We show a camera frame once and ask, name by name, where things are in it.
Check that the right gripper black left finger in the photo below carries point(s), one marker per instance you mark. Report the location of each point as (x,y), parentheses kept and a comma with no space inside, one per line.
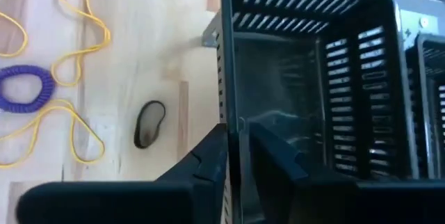
(139,203)

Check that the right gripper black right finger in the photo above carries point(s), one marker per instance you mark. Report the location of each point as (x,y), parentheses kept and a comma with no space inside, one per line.
(330,203)

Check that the black slotted plastic basket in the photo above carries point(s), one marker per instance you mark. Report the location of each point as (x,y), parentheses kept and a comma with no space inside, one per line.
(431,78)
(347,8)

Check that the yellow rubber band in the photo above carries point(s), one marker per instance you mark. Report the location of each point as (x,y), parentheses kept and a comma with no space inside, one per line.
(24,38)
(73,119)
(106,36)

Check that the black rubber band loop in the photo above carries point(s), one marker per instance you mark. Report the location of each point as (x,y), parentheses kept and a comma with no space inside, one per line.
(139,137)

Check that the grey perforated metal shelf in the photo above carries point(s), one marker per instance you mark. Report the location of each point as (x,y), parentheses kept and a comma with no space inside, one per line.
(210,38)

